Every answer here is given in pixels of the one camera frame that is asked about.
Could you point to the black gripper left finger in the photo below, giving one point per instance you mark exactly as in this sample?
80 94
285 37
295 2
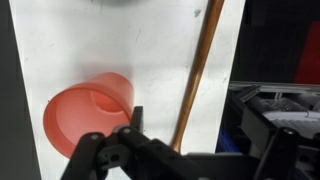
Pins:
90 156

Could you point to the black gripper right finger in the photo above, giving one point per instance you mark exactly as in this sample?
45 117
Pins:
280 156

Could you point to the thin wooden stick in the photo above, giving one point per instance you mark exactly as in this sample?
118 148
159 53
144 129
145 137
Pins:
200 63

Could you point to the grey plastic bin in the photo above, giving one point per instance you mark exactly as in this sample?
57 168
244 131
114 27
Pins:
293 116

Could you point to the red plastic cup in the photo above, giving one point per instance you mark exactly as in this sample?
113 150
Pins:
73 116

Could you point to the blue storage bin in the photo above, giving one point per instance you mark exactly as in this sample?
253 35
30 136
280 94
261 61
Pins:
226 143

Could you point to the red floor mat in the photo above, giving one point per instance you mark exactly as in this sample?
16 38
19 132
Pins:
308 56

